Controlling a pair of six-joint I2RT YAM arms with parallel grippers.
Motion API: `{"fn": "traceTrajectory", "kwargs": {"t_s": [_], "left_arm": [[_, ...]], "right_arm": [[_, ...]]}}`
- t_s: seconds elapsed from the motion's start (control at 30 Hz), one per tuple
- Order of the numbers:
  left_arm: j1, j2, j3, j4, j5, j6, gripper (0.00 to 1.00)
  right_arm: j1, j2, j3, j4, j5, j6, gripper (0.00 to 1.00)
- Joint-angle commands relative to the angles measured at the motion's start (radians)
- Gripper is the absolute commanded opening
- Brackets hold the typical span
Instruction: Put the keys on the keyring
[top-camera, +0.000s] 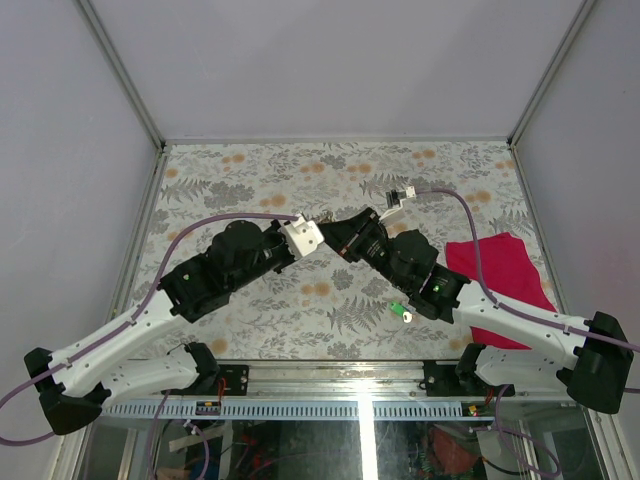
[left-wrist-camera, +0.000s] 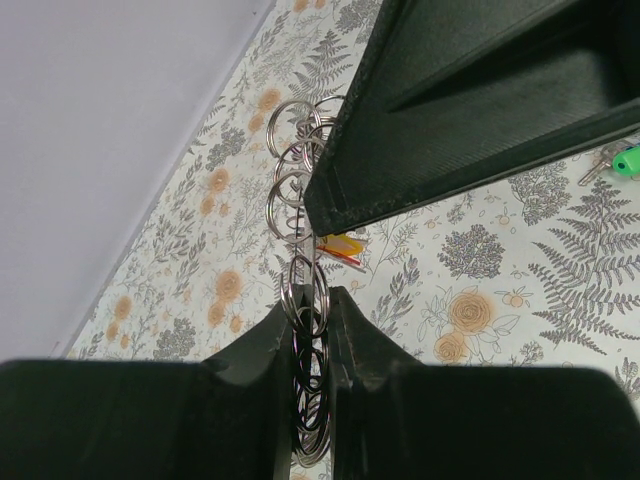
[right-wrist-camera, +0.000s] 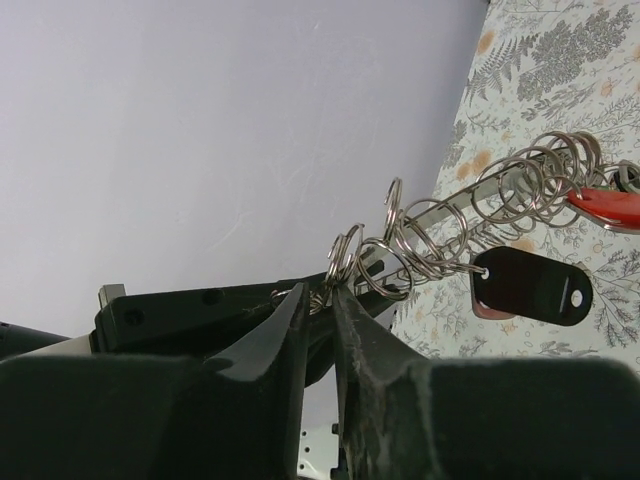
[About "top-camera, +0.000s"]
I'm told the key with green tag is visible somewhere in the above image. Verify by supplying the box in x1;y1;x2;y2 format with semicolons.
389;302;414;323

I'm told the large metal keyring with keys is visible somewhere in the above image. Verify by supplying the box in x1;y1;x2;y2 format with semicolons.
319;212;335;224

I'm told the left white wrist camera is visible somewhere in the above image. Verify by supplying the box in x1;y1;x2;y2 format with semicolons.
279;215;324;261

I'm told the left aluminium frame post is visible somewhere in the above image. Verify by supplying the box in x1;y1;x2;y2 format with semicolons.
73;0;166;151

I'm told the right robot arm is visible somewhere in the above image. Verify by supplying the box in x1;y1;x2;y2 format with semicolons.
319;208;634;414

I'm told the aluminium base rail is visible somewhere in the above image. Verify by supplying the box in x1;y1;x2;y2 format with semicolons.
104;358;612;401

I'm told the right aluminium frame post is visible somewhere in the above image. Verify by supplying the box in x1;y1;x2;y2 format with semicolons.
507;0;599;147

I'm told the grey slotted cable duct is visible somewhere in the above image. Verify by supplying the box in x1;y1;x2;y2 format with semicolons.
105;400;464;421

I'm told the floral table mat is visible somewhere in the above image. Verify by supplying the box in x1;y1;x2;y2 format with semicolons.
131;140;557;360

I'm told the magenta cloth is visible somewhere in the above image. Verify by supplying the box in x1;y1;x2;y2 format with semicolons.
444;231;560;350

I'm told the aluminium frame post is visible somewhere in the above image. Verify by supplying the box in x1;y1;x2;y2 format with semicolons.
507;0;599;147
73;0;166;151

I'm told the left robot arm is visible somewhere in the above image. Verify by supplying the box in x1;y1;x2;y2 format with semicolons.
24;213;304;436

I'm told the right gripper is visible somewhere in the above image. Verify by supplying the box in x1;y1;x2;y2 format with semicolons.
317;208;411;292

